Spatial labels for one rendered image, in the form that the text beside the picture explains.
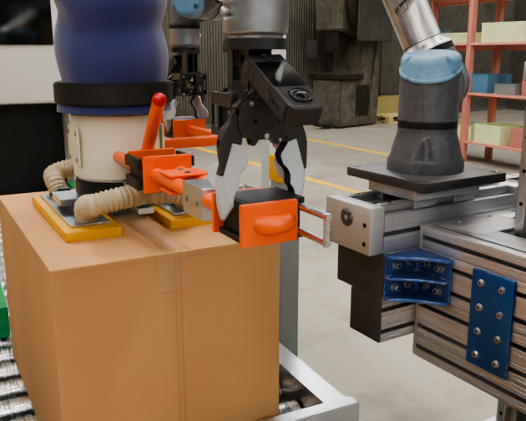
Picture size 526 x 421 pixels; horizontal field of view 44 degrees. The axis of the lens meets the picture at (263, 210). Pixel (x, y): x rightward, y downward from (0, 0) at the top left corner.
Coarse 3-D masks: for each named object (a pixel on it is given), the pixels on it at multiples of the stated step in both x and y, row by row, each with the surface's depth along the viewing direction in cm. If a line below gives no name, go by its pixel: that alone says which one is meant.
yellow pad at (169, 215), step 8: (160, 208) 129; (168, 208) 126; (176, 208) 126; (152, 216) 130; (160, 216) 125; (168, 216) 122; (176, 216) 122; (184, 216) 122; (192, 216) 122; (168, 224) 121; (176, 224) 121; (184, 224) 121; (192, 224) 122; (200, 224) 123; (208, 224) 124
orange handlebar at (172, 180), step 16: (192, 128) 160; (176, 144) 139; (192, 144) 140; (208, 144) 142; (160, 176) 99; (176, 176) 95; (192, 176) 99; (176, 192) 94; (208, 208) 84; (256, 224) 73; (272, 224) 73; (288, 224) 74
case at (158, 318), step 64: (64, 256) 104; (128, 256) 104; (192, 256) 108; (256, 256) 114; (64, 320) 100; (128, 320) 105; (192, 320) 111; (256, 320) 117; (64, 384) 102; (128, 384) 108; (192, 384) 114; (256, 384) 120
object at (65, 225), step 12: (36, 204) 135; (48, 204) 131; (48, 216) 124; (60, 216) 121; (72, 216) 120; (108, 216) 122; (60, 228) 115; (72, 228) 114; (84, 228) 114; (96, 228) 114; (108, 228) 115; (120, 228) 116; (72, 240) 112; (84, 240) 113
